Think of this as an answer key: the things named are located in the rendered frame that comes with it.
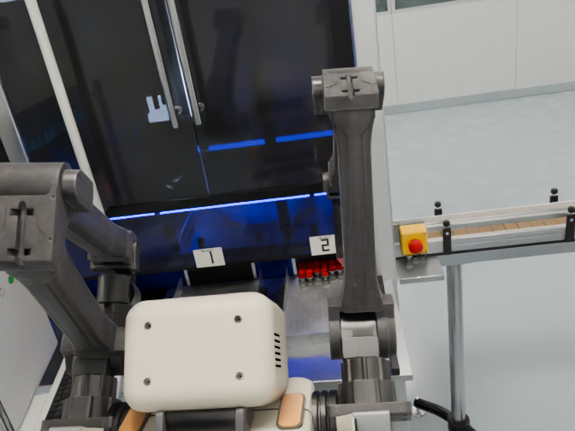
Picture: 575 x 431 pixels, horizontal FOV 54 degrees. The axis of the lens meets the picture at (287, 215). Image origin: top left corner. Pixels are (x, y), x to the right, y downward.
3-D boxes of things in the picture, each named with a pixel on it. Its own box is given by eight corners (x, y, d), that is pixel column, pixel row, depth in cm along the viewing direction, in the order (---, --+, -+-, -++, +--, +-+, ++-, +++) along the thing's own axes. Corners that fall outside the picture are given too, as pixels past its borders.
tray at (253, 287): (182, 286, 180) (180, 277, 178) (263, 279, 177) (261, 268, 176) (155, 358, 149) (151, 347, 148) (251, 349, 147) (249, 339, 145)
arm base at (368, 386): (324, 416, 79) (412, 412, 77) (321, 357, 82) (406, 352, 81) (330, 424, 86) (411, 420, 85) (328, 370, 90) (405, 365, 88)
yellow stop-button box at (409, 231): (399, 244, 168) (398, 222, 165) (423, 241, 167) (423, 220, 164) (403, 256, 161) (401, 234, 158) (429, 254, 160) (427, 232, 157)
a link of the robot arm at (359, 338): (343, 369, 83) (381, 367, 82) (339, 302, 87) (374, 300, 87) (343, 381, 91) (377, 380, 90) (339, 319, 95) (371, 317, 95)
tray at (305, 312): (287, 276, 176) (286, 267, 175) (371, 267, 173) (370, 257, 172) (282, 347, 145) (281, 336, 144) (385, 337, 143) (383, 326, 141)
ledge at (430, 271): (394, 260, 179) (394, 255, 178) (435, 256, 177) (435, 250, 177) (400, 284, 166) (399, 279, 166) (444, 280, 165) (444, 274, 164)
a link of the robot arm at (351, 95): (311, 69, 76) (387, 63, 76) (312, 70, 90) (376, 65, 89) (331, 370, 87) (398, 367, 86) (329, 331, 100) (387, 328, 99)
